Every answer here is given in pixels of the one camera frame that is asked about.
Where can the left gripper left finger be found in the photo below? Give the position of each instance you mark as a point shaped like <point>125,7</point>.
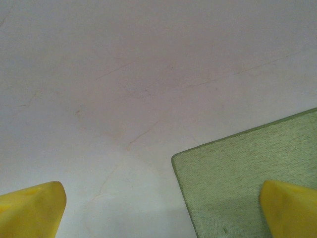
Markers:
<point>27,215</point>

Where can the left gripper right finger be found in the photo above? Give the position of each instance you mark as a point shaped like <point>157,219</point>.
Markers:
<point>292,215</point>

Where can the green card holder clear sleeves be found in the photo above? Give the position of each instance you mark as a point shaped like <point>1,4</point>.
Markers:
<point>235,173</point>

